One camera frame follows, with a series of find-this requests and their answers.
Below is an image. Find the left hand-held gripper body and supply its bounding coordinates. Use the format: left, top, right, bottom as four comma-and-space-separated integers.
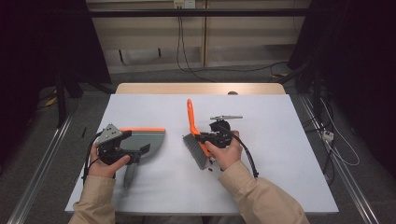
96, 123, 142, 166

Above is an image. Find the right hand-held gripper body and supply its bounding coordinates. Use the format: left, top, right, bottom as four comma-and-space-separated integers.
204, 114, 244, 149

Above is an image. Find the grey dustpan with orange edge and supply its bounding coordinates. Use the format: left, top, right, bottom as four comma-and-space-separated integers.
120, 126, 166, 191

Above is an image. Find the orange brush with grey bristles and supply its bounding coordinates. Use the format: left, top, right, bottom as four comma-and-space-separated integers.
182, 98, 215, 171

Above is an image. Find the person's left hand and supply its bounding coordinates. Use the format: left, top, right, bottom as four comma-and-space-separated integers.
88, 144, 132, 179

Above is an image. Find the person's right hand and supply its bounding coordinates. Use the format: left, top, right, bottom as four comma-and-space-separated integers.
204, 130, 244, 172

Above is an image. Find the wooden table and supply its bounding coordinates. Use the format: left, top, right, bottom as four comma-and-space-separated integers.
115, 82, 287, 96

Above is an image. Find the black metal stand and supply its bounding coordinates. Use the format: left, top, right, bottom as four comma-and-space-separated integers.
53, 69, 86, 129

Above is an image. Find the white board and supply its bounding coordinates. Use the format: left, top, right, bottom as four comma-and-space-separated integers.
64, 92, 340, 217

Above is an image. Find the white power adapter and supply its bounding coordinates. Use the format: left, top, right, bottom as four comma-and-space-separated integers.
321, 130, 335, 143

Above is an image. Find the black horizontal bar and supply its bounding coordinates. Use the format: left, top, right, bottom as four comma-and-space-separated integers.
88, 8, 312, 19

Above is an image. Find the black curtain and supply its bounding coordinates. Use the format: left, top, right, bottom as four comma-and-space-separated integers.
0, 0, 112, 169
287, 0, 396, 180

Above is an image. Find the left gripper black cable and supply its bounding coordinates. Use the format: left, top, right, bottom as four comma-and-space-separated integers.
80, 132, 105, 185

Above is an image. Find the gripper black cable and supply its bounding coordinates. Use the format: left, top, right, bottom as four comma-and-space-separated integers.
218, 124, 261, 179
80, 132, 105, 185

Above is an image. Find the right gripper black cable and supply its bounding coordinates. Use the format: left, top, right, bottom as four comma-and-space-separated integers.
218, 124, 261, 179

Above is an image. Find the aluminium rail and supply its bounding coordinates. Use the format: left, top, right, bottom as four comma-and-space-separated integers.
7, 114, 75, 224
298, 94, 381, 224

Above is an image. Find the black hanging cable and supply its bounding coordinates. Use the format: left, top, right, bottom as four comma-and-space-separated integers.
176, 7, 217, 84
180, 15, 290, 75

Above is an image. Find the bundle of black cables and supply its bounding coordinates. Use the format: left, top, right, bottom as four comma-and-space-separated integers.
304, 69, 336, 186

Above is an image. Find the white cable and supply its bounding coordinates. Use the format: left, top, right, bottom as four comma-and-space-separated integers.
320, 97, 361, 167

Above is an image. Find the white wall socket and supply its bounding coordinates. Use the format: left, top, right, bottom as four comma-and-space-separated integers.
173, 0, 197, 9

